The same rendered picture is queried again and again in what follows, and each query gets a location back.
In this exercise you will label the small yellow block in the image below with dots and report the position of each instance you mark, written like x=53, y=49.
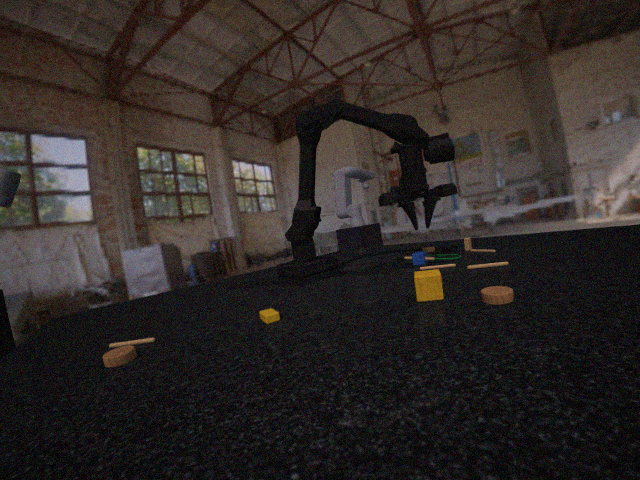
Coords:
x=269, y=316

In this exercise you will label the yellow cube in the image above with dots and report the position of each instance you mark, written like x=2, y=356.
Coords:
x=428, y=285

